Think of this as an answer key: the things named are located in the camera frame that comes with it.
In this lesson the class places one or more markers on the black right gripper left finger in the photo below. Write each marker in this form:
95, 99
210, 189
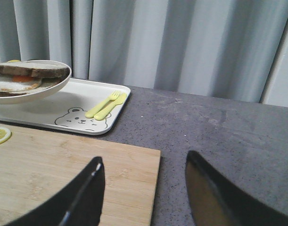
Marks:
79, 203

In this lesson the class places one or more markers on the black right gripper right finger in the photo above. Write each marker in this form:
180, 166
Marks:
216, 201

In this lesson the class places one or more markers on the white round plate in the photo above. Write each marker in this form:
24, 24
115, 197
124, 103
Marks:
41, 94

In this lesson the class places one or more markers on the white bread slice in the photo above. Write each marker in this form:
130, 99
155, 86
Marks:
34, 69

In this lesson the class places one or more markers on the white bear tray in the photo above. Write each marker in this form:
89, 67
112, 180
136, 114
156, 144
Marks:
65, 110

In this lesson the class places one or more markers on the wooden cutting board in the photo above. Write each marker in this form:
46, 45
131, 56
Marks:
35, 164

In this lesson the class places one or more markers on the light green plastic fork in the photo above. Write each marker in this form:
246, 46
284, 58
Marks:
113, 96

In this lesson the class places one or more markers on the light green plastic knife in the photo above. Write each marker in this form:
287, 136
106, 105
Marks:
105, 111

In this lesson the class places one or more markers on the yellow lemon slice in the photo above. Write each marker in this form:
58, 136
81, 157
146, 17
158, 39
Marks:
5, 134

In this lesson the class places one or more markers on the fried egg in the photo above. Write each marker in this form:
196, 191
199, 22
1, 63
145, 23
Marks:
13, 83

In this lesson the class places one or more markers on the grey curtain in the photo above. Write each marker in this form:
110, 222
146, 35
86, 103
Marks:
235, 49

